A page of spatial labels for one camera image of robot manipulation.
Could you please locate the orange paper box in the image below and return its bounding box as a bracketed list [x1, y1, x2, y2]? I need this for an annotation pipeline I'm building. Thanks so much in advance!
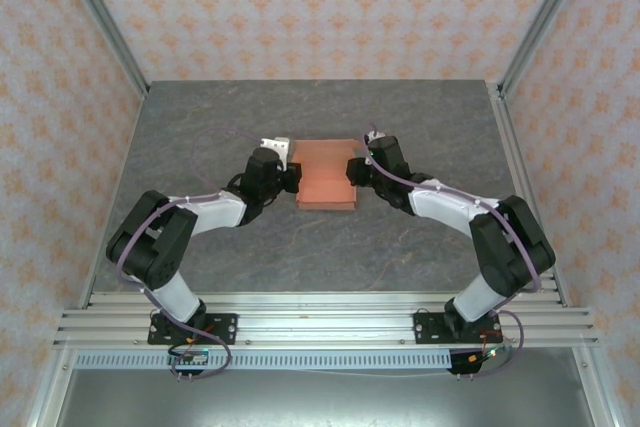
[292, 138, 362, 212]

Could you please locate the wide aluminium table side rail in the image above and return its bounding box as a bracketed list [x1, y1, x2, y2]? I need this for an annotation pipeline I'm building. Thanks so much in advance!
[487, 81, 571, 308]

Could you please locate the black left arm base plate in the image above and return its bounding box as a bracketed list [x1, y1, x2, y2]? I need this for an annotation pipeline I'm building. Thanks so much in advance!
[147, 313, 239, 346]

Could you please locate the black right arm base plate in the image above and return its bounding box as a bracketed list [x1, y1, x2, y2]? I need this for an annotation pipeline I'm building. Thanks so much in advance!
[413, 311, 503, 346]

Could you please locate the aluminium mounting rail beam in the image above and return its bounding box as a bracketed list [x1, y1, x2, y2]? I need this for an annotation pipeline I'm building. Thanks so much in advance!
[52, 291, 601, 348]

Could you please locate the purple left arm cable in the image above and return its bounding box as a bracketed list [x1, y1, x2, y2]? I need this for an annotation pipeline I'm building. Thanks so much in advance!
[115, 126, 261, 382]

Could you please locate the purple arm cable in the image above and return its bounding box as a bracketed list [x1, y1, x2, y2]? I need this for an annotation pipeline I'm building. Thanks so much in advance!
[115, 126, 261, 382]
[367, 121, 544, 381]

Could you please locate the slotted grey cable duct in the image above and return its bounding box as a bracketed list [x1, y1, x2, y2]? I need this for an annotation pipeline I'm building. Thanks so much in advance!
[74, 350, 454, 371]

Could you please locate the aluminium frame post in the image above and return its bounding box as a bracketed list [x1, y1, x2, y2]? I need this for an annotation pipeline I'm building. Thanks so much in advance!
[497, 0, 599, 98]
[52, 0, 151, 98]

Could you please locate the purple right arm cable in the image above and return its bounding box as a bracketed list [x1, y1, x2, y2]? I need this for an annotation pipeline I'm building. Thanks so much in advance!
[367, 121, 544, 381]

